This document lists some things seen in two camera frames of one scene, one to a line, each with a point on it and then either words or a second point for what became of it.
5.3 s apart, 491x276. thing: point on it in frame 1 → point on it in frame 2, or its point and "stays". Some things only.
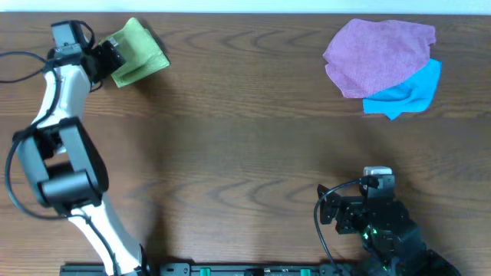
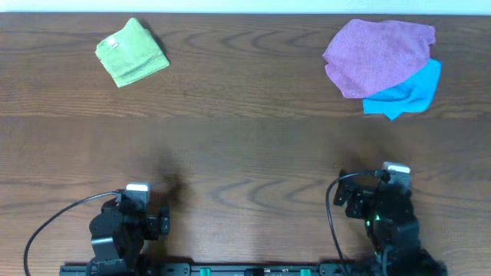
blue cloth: [413, 95] stays
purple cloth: [369, 57] stays
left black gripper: [111, 56] → [154, 222]
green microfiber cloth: [143, 54] stays
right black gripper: [349, 207] → [360, 196]
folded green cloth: [140, 64] stays
